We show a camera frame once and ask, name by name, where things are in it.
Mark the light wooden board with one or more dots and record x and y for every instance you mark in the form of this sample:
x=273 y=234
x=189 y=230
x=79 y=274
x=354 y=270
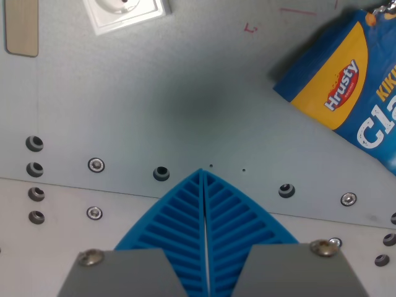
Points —
x=22 y=26

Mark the blue yellow Hrusty snack bag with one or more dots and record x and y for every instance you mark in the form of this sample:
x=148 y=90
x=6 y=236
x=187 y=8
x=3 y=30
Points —
x=346 y=80

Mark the silver washer head screw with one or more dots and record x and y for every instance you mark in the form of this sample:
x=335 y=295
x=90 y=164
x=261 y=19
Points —
x=348 y=199
x=94 y=213
x=96 y=164
x=336 y=241

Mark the white wall power socket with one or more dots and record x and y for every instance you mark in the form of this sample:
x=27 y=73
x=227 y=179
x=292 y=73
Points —
x=123 y=14

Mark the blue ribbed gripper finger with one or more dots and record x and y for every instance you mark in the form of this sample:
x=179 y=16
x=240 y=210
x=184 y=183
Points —
x=179 y=216
x=230 y=216

